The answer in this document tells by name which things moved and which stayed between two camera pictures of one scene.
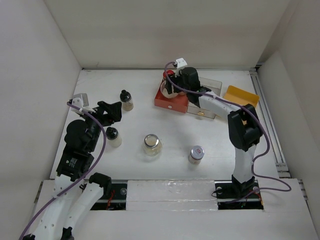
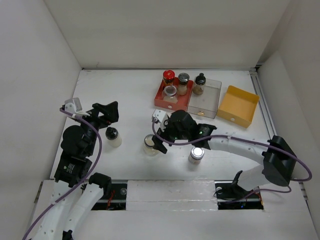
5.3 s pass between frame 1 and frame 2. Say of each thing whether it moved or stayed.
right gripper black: moved
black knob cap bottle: moved
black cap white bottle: stayed
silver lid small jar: stayed
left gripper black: stayed
